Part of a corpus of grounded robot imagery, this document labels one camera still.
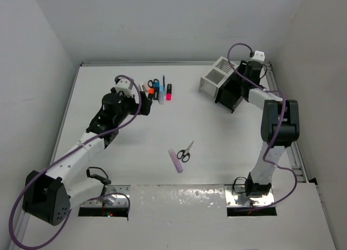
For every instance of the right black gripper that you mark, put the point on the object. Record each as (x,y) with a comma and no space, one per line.
(243,66)

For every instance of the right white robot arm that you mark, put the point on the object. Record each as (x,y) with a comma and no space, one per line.
(279,128)

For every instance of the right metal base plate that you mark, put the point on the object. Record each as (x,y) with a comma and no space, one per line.
(236,198)

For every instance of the orange capped black marker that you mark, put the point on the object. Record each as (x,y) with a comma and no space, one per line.
(151,94)

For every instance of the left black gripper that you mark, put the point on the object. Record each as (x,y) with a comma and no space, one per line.
(145,104)

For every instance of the light blue highlighter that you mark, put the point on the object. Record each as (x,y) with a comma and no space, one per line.
(161,94)

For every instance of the metal base plate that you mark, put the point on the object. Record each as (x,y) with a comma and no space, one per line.
(117,197)
(236,198)

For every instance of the blue capped black marker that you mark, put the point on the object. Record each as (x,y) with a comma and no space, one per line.
(156,90)

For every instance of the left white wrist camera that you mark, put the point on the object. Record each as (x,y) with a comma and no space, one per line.
(124,87)

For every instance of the black slatted container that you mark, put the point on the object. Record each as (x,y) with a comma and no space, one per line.
(230,93)

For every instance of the blue handled scissors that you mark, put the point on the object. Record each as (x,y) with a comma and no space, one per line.
(151,83)

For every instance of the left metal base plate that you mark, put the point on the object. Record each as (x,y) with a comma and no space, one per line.
(117,197)

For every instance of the pink highlighter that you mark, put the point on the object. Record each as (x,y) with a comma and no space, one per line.
(169,92)

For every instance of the purple highlighter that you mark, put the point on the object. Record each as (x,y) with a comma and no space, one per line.
(175,160)

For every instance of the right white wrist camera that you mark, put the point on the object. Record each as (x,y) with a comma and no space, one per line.
(257,56)

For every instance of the white slatted container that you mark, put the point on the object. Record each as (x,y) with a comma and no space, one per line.
(215,77)

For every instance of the black handled scissors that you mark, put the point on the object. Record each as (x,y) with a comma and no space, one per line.
(184,155)

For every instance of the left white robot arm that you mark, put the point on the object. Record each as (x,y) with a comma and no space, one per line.
(50,196)

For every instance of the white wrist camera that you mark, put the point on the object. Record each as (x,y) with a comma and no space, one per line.
(124,87)
(257,56)

